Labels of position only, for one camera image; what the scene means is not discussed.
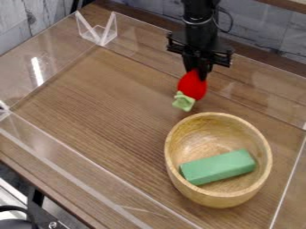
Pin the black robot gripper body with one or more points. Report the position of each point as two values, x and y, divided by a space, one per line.
204 47

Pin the round wooden bowl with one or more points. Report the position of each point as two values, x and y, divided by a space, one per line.
205 135

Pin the black table leg frame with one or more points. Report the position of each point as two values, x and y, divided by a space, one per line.
50 215

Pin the green rectangular block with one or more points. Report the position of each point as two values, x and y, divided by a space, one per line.
212 169

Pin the red plush fruit green stem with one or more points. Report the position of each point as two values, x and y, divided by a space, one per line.
192 89

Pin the clear acrylic tray walls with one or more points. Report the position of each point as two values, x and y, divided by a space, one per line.
87 115

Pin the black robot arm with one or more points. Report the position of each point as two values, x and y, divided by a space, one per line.
205 19

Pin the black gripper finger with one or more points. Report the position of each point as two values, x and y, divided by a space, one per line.
190 62
205 67

